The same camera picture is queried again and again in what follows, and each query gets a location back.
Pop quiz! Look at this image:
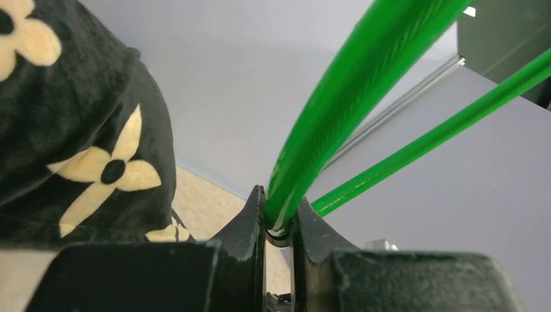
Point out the black pillow with cream flowers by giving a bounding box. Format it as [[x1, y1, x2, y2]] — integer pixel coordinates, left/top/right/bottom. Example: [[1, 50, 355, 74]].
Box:
[[1, 1, 191, 249]]

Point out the green cable lock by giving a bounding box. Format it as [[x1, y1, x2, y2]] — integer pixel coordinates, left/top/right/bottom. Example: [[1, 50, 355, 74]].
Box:
[[265, 1, 550, 247]]

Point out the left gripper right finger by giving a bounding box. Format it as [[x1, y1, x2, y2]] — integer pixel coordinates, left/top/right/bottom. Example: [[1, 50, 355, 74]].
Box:
[[291, 200, 523, 311]]

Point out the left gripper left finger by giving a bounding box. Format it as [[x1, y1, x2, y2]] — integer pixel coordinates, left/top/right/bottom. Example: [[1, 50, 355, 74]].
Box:
[[26, 185, 266, 311]]

